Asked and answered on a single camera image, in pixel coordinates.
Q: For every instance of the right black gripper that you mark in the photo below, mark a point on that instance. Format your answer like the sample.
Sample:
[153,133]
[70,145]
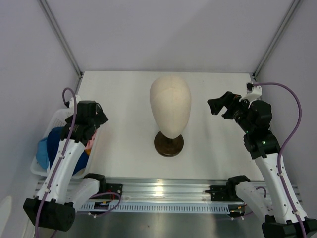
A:
[229,100]

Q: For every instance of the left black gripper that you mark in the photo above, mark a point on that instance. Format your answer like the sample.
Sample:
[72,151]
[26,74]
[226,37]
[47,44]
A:
[100,118]

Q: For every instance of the pink bucket hat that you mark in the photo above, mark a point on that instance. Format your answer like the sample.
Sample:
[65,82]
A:
[91,142]

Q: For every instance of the dark blue bucket hat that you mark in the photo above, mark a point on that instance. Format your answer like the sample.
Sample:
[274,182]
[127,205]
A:
[52,149]

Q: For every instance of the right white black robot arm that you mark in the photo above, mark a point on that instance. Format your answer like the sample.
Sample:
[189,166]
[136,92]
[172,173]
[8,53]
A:
[282,216]

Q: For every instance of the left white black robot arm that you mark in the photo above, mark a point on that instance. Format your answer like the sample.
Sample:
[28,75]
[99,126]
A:
[50,208]

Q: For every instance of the cream mannequin head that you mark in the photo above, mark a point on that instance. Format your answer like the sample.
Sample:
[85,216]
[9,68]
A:
[170,100]

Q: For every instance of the light blue hat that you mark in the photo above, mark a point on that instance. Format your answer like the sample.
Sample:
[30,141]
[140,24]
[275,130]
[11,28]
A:
[42,154]

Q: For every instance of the dark round wooden stand base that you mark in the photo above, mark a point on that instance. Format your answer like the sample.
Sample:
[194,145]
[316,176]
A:
[168,147]

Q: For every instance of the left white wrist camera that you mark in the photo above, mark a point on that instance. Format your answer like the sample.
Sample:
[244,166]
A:
[70,103]

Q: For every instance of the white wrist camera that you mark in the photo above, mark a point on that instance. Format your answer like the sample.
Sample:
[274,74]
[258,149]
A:
[70,103]
[253,92]

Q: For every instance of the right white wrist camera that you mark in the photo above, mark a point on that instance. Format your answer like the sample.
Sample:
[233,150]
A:
[253,92]

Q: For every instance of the white slotted cable duct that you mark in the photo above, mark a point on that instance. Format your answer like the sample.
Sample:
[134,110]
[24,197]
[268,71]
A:
[134,207]

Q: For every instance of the left aluminium corner post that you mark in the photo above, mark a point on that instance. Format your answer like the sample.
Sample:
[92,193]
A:
[46,9]

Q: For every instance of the aluminium corner post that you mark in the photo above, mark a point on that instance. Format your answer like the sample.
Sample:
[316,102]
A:
[46,9]
[282,27]

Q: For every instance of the aluminium mounting rail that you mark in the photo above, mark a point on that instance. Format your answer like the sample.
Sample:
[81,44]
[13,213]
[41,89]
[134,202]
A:
[158,191]

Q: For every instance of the right aluminium corner post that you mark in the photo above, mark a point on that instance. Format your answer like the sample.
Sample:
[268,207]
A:
[282,27]

